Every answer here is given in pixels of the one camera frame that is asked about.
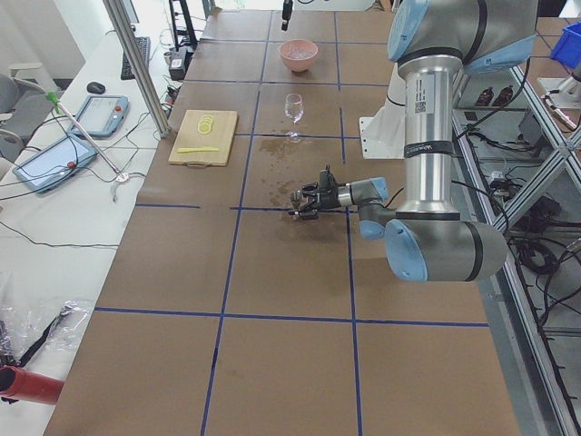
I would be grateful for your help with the steel double jigger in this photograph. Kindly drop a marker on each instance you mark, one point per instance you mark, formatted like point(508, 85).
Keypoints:
point(296, 201)

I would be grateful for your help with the blue teach pendant near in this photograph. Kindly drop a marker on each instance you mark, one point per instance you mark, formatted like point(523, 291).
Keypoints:
point(56, 163)

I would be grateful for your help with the black computer mouse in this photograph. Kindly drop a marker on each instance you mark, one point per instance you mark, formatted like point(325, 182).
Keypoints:
point(95, 88)

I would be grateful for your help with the yellow plastic knife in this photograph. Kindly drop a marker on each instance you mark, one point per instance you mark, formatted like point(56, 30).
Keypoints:
point(205, 149)

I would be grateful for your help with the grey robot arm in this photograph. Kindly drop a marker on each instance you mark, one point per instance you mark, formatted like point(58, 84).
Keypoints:
point(425, 238)

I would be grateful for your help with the red thermos bottle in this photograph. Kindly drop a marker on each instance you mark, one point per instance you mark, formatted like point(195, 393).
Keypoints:
point(18, 384)

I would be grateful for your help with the clear plastic bag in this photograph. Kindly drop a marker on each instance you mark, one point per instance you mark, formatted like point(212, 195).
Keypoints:
point(29, 330)

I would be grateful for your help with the blue storage bin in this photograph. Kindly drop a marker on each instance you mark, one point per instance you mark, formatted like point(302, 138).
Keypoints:
point(567, 50)

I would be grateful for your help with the pile of ice cubes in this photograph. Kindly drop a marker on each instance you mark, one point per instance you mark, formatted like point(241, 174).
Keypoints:
point(298, 52)

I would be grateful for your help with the pink bowl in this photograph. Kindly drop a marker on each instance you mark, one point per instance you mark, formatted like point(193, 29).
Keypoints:
point(298, 66)

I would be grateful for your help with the bamboo cutting board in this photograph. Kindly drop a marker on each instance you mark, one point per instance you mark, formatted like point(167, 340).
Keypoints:
point(221, 136)

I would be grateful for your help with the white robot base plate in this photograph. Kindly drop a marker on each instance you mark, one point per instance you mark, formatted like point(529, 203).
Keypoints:
point(382, 138)

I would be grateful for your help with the clear wine glass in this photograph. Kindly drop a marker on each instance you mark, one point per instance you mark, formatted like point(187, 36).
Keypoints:
point(293, 109)

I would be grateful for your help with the blue teach pendant far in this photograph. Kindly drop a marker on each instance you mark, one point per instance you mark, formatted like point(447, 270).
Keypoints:
point(102, 115)

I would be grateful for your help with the grey office chair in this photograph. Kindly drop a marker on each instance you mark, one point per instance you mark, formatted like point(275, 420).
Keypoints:
point(24, 107)

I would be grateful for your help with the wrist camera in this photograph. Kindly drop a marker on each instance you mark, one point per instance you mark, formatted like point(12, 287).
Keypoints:
point(327, 181)

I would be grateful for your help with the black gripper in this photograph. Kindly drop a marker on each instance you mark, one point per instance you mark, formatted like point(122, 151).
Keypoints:
point(328, 199)

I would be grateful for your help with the aluminium frame post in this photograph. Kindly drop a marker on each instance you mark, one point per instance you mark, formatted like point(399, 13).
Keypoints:
point(122, 27)

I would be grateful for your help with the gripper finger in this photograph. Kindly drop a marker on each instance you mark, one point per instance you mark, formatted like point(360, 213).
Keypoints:
point(286, 13)

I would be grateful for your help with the blue teach pendant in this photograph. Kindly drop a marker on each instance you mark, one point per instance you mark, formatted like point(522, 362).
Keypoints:
point(102, 115)
point(56, 163)

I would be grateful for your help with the metal rod green tip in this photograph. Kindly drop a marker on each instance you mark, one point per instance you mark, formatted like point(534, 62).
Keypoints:
point(121, 176)

